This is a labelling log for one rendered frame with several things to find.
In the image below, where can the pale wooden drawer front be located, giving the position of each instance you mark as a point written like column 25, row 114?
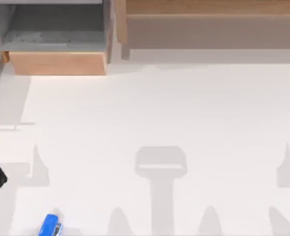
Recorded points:
column 57, row 63

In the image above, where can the wooden cupboard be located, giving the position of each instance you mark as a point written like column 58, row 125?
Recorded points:
column 208, row 24

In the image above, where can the blue stapler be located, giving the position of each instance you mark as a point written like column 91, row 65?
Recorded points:
column 49, row 225

